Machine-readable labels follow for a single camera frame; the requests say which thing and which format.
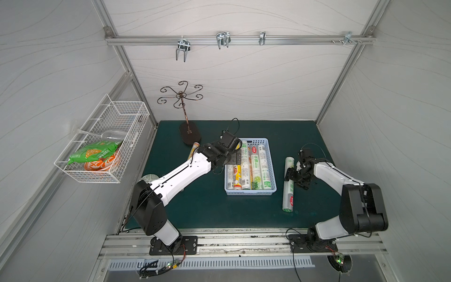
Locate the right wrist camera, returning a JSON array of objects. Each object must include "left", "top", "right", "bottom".
[{"left": 298, "top": 148, "right": 314, "bottom": 163}]

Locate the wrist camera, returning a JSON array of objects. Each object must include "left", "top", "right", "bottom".
[
  {"left": 298, "top": 148, "right": 314, "bottom": 163},
  {"left": 220, "top": 131, "right": 242, "bottom": 152}
]

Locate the double metal hook middle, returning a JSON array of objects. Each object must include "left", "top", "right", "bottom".
[{"left": 216, "top": 31, "right": 231, "bottom": 49}]

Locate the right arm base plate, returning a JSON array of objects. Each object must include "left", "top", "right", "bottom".
[{"left": 287, "top": 233, "right": 338, "bottom": 253}]

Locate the right base cable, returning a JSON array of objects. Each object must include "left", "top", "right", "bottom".
[{"left": 284, "top": 227, "right": 304, "bottom": 282}]

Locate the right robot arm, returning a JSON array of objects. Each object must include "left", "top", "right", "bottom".
[{"left": 285, "top": 158, "right": 389, "bottom": 240}]

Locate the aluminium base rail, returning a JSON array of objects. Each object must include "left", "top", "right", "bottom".
[{"left": 98, "top": 228, "right": 388, "bottom": 259}]

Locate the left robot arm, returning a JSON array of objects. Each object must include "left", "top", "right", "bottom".
[{"left": 129, "top": 139, "right": 242, "bottom": 252}]

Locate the green table mat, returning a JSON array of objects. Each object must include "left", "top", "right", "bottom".
[{"left": 124, "top": 120, "right": 365, "bottom": 229}]

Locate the aluminium top rail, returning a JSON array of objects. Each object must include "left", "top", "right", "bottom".
[{"left": 105, "top": 34, "right": 377, "bottom": 47}]

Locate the left base cable bundle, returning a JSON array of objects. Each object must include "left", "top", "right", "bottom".
[{"left": 138, "top": 243, "right": 187, "bottom": 279}]

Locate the single metal hook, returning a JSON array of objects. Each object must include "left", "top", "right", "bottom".
[{"left": 258, "top": 31, "right": 266, "bottom": 46}]

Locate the light blue plastic basket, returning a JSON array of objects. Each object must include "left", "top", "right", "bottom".
[{"left": 224, "top": 137, "right": 277, "bottom": 196}]

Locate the white wire wall basket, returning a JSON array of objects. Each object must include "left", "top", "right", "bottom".
[{"left": 54, "top": 95, "right": 149, "bottom": 183}]

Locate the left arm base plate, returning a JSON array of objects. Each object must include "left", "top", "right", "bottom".
[{"left": 149, "top": 236, "right": 198, "bottom": 256}]

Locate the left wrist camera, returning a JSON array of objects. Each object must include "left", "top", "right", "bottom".
[{"left": 220, "top": 131, "right": 242, "bottom": 152}]

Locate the double metal hook left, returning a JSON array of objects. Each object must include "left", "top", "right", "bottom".
[{"left": 176, "top": 38, "right": 191, "bottom": 62}]

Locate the orange snack bag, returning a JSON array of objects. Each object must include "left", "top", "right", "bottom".
[{"left": 84, "top": 152, "right": 117, "bottom": 171}]

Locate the white green wrap roll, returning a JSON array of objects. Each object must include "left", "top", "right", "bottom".
[
  {"left": 282, "top": 156, "right": 294, "bottom": 213},
  {"left": 226, "top": 164, "right": 234, "bottom": 190},
  {"left": 241, "top": 141, "right": 251, "bottom": 190},
  {"left": 251, "top": 146, "right": 263, "bottom": 190},
  {"left": 258, "top": 145, "right": 272, "bottom": 190}
]

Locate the green snack bag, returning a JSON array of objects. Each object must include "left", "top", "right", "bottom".
[{"left": 68, "top": 141, "right": 122, "bottom": 165}]

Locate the white vented cable duct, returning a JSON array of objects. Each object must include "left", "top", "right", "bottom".
[{"left": 108, "top": 256, "right": 315, "bottom": 272}]

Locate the metal hook right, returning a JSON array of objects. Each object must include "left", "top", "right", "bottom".
[{"left": 331, "top": 31, "right": 363, "bottom": 47}]

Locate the brown metal hook stand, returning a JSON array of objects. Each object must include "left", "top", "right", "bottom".
[{"left": 157, "top": 81, "right": 204, "bottom": 145}]

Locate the double metal hook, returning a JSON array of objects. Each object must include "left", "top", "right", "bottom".
[
  {"left": 216, "top": 31, "right": 231, "bottom": 49},
  {"left": 176, "top": 38, "right": 191, "bottom": 62}
]

